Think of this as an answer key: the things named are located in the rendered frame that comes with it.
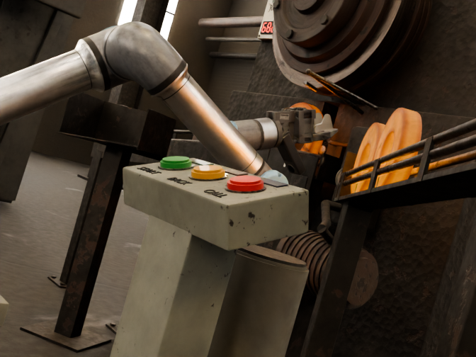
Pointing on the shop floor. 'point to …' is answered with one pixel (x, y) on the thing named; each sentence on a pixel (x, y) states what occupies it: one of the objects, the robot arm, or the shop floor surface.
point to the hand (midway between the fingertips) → (333, 133)
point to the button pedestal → (193, 253)
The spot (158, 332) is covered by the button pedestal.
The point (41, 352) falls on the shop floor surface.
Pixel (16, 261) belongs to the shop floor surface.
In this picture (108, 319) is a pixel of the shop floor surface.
